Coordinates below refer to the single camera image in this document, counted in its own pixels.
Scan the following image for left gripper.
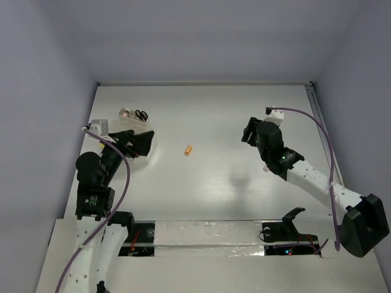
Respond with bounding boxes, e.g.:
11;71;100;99
101;128;153;183

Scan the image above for black handled scissors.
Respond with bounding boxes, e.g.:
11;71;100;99
135;109;148;122

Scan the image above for pink white stapler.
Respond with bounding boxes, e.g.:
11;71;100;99
121;109;131;118

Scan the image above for orange marker cap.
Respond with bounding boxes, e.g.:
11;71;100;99
185;145;192;156

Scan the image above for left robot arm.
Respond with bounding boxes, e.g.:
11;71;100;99
55;125;155;292

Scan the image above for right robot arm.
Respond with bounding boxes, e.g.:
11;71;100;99
241;117;390;258

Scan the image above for cream divided pen holder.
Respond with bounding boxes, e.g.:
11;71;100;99
118;107;149;126

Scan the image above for white perforated storage basket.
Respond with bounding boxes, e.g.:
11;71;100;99
128;131;158;169

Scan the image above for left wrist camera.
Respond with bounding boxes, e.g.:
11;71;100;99
82;119;111;141

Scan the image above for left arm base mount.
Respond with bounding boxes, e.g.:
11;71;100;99
119;222;155;257

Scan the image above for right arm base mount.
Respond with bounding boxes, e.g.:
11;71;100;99
258;208;320;256

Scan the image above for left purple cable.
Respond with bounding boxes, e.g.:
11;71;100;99
54;129;131;292

